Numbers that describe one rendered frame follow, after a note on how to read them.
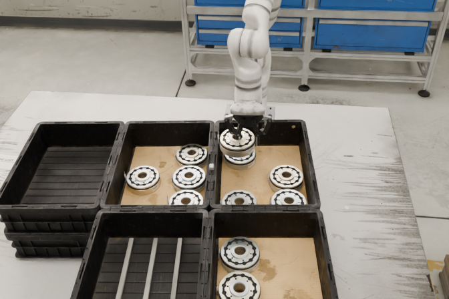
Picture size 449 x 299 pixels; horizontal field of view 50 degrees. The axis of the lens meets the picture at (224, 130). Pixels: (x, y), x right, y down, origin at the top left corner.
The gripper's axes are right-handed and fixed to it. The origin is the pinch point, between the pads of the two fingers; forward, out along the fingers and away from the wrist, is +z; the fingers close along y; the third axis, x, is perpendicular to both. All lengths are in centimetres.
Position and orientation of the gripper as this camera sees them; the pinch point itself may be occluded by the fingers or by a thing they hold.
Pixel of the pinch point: (248, 139)
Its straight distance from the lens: 139.2
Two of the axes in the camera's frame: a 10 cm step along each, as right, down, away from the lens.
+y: -10.0, -0.2, 0.7
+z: 0.3, 7.9, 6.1
